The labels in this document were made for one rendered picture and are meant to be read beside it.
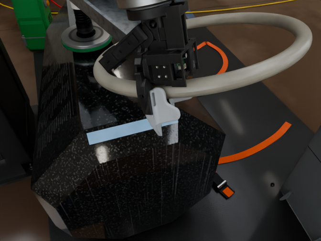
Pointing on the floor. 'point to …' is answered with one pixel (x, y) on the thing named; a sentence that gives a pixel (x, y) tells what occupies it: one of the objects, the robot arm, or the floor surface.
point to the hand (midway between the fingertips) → (162, 120)
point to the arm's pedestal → (306, 188)
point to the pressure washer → (33, 21)
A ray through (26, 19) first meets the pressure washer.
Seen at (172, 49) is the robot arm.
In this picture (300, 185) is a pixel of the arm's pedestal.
